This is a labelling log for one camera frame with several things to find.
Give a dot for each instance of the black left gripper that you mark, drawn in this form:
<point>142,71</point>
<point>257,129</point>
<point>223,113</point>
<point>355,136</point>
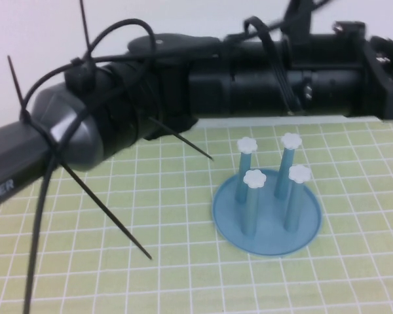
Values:
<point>389,88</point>

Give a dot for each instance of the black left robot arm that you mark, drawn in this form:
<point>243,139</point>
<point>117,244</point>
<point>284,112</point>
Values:
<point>249,88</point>

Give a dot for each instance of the blue cup stand with pegs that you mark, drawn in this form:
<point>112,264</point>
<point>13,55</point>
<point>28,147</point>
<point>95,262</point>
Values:
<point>268,235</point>

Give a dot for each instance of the black zip tie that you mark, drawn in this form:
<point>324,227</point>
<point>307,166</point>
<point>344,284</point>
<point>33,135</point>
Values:
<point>85,26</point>
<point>111,215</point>
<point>183,139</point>

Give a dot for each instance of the green checkered tablecloth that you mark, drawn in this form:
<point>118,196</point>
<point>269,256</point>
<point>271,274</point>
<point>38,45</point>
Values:
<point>183,278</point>

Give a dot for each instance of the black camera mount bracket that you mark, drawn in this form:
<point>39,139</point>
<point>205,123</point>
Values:
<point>298,19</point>

